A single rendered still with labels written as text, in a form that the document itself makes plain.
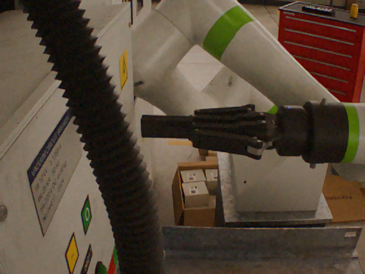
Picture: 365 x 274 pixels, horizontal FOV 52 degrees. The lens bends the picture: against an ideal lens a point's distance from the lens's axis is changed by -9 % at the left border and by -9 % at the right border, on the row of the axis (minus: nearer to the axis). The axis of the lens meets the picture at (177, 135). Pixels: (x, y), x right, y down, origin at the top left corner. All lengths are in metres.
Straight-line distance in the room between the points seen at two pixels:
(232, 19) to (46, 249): 0.56
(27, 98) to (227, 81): 0.86
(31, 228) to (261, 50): 0.55
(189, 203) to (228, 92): 1.22
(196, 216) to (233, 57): 1.45
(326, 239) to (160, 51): 0.56
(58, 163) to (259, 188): 0.87
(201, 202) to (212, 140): 1.71
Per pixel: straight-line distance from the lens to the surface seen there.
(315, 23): 3.11
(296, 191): 1.18
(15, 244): 0.27
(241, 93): 1.12
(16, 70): 0.39
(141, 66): 0.77
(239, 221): 1.17
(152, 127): 0.59
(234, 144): 0.55
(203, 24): 0.77
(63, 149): 0.35
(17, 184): 0.27
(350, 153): 0.60
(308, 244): 0.96
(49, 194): 0.32
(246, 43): 0.74
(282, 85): 0.73
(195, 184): 2.30
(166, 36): 0.77
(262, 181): 1.14
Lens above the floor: 1.51
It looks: 29 degrees down
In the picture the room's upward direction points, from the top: straight up
